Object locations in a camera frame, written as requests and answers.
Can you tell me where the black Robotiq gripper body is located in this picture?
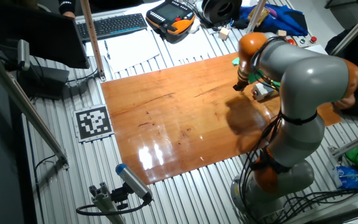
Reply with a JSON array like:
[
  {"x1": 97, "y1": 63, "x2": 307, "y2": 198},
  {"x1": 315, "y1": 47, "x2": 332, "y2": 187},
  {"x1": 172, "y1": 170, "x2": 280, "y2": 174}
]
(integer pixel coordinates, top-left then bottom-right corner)
[{"x1": 236, "y1": 72, "x2": 249, "y2": 90}]

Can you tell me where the grey box with red button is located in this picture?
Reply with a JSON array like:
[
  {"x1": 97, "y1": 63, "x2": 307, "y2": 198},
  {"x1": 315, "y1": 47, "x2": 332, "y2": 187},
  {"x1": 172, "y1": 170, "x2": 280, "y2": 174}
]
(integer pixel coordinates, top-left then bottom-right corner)
[{"x1": 250, "y1": 82, "x2": 276, "y2": 101}]

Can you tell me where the dark sleeved forearm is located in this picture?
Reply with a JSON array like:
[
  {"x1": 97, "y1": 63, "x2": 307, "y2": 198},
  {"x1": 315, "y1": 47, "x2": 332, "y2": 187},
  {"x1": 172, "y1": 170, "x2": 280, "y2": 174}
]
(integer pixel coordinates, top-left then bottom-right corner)
[{"x1": 57, "y1": 0, "x2": 78, "y2": 15}]

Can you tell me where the blue cloth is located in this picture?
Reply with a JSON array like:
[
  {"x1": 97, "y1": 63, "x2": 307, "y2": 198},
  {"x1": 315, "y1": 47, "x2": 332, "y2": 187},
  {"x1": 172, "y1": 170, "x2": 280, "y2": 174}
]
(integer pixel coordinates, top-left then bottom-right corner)
[{"x1": 231, "y1": 2, "x2": 309, "y2": 37}]

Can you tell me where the control box with coloured buttons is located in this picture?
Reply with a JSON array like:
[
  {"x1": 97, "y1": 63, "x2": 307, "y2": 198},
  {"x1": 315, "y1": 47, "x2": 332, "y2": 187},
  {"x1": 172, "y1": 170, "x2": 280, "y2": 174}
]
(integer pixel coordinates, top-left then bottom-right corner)
[{"x1": 286, "y1": 35, "x2": 319, "y2": 48}]

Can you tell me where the black filament spool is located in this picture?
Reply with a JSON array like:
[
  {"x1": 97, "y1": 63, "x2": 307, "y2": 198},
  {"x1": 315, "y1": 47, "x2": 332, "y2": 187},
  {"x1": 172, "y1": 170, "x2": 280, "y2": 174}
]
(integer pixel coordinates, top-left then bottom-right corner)
[{"x1": 201, "y1": 0, "x2": 243, "y2": 26}]

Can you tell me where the glossy wooden board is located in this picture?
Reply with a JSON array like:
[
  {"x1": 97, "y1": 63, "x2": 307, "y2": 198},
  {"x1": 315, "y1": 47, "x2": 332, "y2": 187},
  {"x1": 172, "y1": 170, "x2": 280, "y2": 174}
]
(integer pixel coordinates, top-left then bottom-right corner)
[{"x1": 100, "y1": 51, "x2": 343, "y2": 186}]

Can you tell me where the black orange teach pendant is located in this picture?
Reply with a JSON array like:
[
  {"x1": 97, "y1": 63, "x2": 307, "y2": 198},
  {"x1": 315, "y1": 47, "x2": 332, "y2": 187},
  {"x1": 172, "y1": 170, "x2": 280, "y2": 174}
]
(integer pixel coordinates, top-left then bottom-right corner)
[{"x1": 145, "y1": 0, "x2": 196, "y2": 44}]

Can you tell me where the white paper sheet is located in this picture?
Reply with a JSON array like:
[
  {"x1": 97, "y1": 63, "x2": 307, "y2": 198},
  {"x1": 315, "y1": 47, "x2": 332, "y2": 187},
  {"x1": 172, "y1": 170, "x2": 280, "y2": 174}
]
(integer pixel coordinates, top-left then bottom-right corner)
[{"x1": 85, "y1": 29, "x2": 161, "y2": 74}]

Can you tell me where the black computer keyboard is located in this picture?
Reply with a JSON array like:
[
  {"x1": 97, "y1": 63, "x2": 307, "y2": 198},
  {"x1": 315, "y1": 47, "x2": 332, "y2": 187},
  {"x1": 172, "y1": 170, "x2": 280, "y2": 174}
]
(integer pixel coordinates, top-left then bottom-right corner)
[{"x1": 75, "y1": 12, "x2": 148, "y2": 43}]

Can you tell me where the blue plastic bag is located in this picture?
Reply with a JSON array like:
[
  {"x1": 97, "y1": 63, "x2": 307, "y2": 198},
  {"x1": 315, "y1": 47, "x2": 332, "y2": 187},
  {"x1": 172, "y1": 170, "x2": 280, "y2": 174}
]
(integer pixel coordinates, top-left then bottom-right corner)
[{"x1": 333, "y1": 164, "x2": 358, "y2": 190}]

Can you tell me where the black white fiducial marker board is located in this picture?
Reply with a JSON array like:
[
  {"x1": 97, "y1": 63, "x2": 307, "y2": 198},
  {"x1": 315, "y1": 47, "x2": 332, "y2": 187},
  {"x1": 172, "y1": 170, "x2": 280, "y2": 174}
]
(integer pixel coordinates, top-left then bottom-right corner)
[{"x1": 73, "y1": 104, "x2": 114, "y2": 143}]

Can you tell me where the black box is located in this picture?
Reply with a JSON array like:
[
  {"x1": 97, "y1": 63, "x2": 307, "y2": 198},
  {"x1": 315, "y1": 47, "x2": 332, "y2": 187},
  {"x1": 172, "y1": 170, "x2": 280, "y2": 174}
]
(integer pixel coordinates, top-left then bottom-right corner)
[{"x1": 17, "y1": 63, "x2": 71, "y2": 101}]

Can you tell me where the black computer monitor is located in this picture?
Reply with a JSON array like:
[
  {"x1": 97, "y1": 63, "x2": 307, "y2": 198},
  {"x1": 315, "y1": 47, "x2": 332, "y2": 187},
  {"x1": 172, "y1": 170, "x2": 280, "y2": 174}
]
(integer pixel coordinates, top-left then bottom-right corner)
[{"x1": 0, "y1": 0, "x2": 90, "y2": 70}]

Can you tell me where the aluminium frame beam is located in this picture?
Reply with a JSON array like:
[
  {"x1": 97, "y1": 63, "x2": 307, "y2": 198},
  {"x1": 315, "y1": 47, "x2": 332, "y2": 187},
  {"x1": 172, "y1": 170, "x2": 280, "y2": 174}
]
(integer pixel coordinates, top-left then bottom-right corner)
[
  {"x1": 331, "y1": 127, "x2": 358, "y2": 158},
  {"x1": 0, "y1": 40, "x2": 70, "y2": 170}
]

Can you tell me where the grey camera with blue end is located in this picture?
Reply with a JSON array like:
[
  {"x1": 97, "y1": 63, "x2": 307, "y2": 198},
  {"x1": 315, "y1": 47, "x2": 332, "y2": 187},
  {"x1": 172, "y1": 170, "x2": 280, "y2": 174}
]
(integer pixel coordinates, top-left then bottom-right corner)
[{"x1": 115, "y1": 163, "x2": 154, "y2": 203}]

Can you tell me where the aluminium camera bracket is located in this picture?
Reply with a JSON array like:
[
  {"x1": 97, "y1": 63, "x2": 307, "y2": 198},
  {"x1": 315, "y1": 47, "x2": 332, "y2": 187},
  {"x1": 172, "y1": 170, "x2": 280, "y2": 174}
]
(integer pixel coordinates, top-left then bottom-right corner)
[{"x1": 88, "y1": 182, "x2": 127, "y2": 224}]

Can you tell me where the black camera cable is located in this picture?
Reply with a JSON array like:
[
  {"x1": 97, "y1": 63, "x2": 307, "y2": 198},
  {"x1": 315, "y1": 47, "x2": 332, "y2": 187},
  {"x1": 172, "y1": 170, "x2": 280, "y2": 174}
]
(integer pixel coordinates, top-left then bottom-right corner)
[{"x1": 75, "y1": 198, "x2": 152, "y2": 217}]

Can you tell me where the grey depth camera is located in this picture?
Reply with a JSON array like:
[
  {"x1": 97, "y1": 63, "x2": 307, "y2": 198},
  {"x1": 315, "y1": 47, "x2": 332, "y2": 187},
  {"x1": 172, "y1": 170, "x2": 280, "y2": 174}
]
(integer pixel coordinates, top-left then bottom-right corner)
[{"x1": 17, "y1": 39, "x2": 30, "y2": 72}]

